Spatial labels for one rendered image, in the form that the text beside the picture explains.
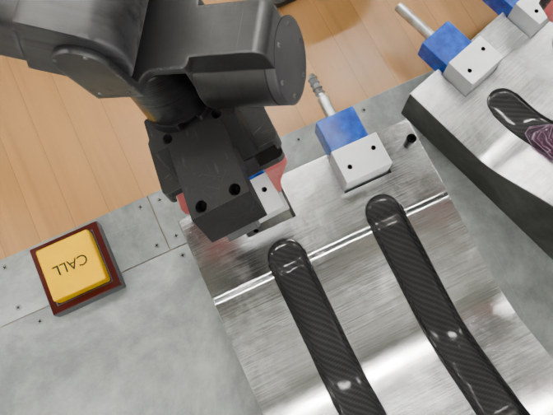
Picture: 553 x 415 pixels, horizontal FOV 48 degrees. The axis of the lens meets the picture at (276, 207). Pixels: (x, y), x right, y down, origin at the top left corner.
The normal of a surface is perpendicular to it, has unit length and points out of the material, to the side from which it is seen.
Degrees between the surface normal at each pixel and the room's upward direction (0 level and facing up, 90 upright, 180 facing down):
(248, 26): 21
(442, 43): 0
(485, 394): 28
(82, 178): 0
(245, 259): 0
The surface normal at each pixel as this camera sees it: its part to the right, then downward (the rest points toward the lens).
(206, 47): -0.36, -0.29
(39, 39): -0.14, 0.96
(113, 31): 0.72, -0.08
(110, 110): 0.00, -0.25
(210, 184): -0.32, -0.48
